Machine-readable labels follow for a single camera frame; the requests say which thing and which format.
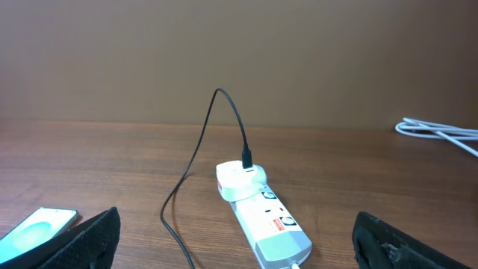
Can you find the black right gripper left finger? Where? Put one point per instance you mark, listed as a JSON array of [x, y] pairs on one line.
[[89, 245]]

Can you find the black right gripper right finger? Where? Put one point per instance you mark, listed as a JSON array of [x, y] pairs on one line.
[[378, 245]]

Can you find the smartphone with teal screen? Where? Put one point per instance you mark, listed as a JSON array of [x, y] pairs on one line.
[[36, 229]]

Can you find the white grey power strip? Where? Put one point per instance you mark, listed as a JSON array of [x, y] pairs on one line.
[[274, 235]]

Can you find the white USB wall charger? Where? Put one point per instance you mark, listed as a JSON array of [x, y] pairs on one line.
[[237, 183]]

